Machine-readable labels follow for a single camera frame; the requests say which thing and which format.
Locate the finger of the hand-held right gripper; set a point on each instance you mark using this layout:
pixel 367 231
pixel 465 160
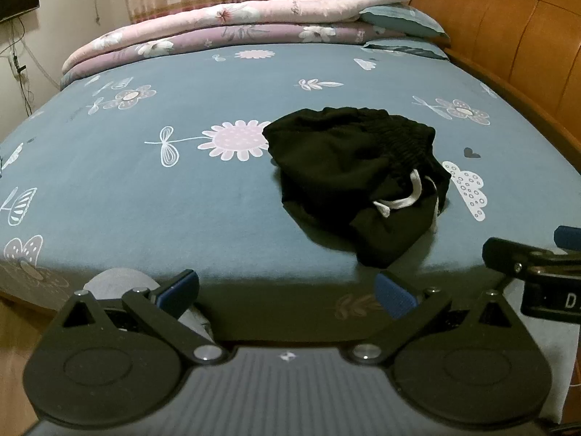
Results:
pixel 522 259
pixel 567 237

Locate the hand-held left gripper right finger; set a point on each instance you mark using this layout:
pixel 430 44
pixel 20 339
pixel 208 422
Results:
pixel 394 296

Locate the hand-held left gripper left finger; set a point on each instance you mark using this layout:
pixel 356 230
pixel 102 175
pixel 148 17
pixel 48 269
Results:
pixel 178 288

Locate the light grey cloth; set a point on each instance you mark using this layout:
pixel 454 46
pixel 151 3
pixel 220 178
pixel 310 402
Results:
pixel 120 279

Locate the wooden headboard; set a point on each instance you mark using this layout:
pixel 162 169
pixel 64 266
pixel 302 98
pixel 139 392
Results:
pixel 508 32

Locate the blue pillow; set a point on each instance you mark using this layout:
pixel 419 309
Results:
pixel 408 49
pixel 401 18

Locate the purple floral quilt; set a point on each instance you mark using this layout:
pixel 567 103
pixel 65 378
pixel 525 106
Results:
pixel 236 36

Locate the pink floral quilt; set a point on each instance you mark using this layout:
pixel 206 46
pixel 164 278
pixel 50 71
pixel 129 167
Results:
pixel 254 11

